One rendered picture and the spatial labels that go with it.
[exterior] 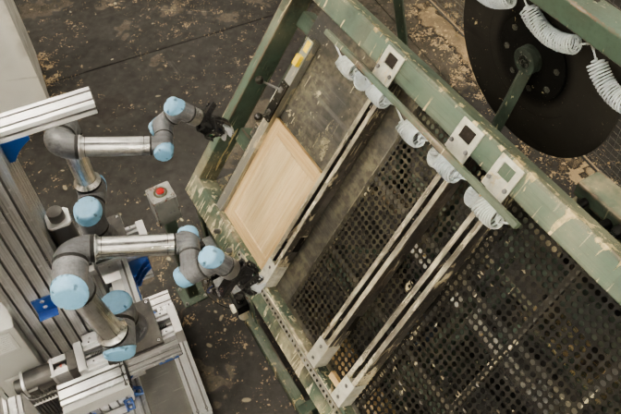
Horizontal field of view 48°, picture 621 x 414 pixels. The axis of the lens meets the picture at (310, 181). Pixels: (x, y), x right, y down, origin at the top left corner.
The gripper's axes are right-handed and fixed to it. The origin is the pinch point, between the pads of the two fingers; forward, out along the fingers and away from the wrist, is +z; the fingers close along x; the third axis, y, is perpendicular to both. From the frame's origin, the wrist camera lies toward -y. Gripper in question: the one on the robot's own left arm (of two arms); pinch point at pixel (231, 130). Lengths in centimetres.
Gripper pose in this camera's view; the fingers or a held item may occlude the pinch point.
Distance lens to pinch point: 303.3
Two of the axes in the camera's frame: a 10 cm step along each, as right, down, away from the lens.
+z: 6.1, 3.0, 7.3
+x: 7.7, -4.2, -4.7
